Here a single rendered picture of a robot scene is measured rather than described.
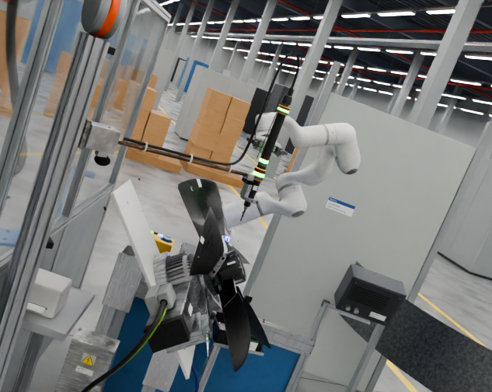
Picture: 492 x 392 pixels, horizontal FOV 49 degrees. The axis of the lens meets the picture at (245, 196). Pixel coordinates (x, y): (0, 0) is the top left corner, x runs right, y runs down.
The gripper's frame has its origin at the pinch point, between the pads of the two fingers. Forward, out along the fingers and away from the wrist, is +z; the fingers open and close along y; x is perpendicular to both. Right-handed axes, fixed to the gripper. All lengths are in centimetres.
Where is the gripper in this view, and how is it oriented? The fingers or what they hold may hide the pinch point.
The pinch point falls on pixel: (267, 148)
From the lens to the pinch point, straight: 196.0
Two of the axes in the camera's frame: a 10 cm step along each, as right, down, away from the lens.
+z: 0.0, 2.0, -9.8
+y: -9.4, -3.4, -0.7
